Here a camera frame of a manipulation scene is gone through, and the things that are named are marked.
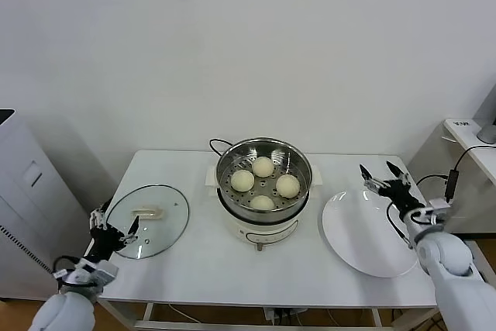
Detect white floor cabinet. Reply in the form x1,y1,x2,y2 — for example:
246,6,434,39
0,108,98,301

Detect white round plate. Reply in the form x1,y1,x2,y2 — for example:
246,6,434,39
319,189,422,278

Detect glass lid cream handle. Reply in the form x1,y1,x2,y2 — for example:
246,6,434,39
104,184,191,260

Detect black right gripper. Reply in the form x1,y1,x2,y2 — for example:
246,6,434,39
359,160,422,214

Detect black cooker power cable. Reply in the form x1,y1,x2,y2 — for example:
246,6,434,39
208,137,233,157

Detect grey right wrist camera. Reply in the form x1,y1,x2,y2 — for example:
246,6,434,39
425,197,454,215

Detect black camera cable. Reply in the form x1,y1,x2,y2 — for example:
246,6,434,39
386,206,414,250
52,255,84,281

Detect white power strip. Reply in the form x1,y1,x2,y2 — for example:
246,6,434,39
264,306,307,325

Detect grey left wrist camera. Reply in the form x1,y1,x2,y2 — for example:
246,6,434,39
91,259,119,284

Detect grey stand object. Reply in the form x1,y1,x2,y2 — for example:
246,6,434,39
475,94,496,144

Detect cream electric cooker base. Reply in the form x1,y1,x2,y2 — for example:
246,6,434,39
204,175,325,253

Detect white metal stand base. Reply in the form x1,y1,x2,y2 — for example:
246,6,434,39
467,240,490,281

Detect white floor cable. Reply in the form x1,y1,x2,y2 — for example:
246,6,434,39
168,305,202,324

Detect white steamed baozi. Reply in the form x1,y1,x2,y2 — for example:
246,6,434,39
252,156,275,178
250,195,276,211
275,174,301,198
231,170,256,192

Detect white metal table frame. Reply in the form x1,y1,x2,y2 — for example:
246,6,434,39
98,298,392,331

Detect black left camera cable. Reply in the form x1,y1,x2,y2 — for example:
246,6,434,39
52,255,84,281

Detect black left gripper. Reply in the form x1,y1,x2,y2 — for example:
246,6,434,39
88,202,140,260

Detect stainless steel steamer basket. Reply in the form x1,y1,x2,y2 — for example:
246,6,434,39
204,136,325,224

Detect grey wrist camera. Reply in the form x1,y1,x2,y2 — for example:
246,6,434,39
425,197,454,215
91,259,119,284

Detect black adapter box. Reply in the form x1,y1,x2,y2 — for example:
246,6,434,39
444,167,460,202

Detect black right camera cable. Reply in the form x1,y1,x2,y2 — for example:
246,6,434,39
386,206,414,250

